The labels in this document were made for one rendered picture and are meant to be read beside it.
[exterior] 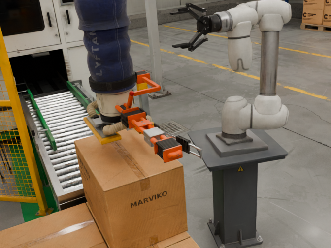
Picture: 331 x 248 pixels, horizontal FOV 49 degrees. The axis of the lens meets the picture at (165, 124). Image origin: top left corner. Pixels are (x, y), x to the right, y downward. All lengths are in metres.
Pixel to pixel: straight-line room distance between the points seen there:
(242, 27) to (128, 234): 1.10
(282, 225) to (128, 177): 1.52
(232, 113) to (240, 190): 0.53
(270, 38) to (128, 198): 1.22
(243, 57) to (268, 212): 1.60
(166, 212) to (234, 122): 0.74
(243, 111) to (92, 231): 1.11
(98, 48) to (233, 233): 1.60
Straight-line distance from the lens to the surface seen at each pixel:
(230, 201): 2.45
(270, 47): 2.22
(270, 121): 2.22
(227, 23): 1.64
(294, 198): 3.18
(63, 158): 2.85
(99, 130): 1.77
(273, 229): 2.85
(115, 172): 1.75
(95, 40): 1.65
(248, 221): 2.61
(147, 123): 1.48
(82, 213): 2.22
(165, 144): 1.27
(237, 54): 1.69
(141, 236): 1.85
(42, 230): 2.19
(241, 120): 2.22
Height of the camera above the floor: 1.84
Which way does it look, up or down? 24 degrees down
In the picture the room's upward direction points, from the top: 5 degrees counter-clockwise
